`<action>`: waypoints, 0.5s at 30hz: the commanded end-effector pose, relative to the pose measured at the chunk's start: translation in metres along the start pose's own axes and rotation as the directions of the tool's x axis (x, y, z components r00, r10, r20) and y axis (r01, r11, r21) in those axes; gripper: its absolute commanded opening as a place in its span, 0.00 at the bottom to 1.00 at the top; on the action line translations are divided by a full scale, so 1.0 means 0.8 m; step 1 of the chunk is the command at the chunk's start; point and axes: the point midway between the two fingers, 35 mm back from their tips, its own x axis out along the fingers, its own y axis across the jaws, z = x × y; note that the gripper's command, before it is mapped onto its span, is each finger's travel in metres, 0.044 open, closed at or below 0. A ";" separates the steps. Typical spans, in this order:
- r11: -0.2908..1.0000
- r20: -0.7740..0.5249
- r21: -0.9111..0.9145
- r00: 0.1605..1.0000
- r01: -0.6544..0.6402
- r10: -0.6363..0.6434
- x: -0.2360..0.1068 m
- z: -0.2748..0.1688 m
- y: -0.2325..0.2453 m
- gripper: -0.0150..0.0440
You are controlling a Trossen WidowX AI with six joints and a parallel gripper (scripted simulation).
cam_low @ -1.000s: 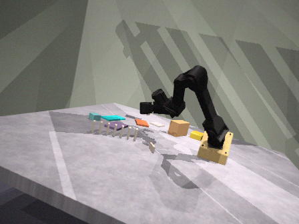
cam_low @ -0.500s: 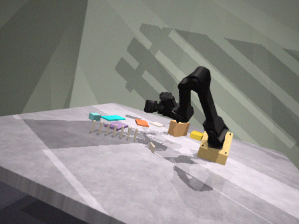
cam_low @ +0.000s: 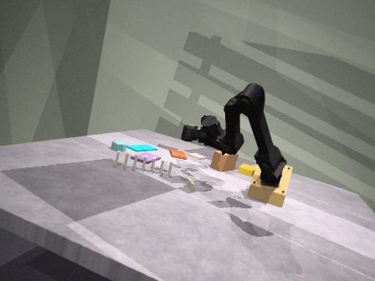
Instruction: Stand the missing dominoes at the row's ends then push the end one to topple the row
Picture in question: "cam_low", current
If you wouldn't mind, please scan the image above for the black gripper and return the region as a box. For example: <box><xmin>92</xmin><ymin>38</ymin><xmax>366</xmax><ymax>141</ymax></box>
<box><xmin>181</xmin><ymin>125</ymin><xmax>209</xmax><ymax>146</ymax></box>

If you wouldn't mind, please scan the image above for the teal cube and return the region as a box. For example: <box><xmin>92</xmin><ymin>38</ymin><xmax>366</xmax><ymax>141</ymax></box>
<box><xmin>111</xmin><ymin>141</ymin><xmax>127</xmax><ymax>151</ymax></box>

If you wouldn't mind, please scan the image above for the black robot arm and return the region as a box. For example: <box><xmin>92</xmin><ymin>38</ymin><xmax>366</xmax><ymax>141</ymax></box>
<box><xmin>200</xmin><ymin>83</ymin><xmax>287</xmax><ymax>187</ymax></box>

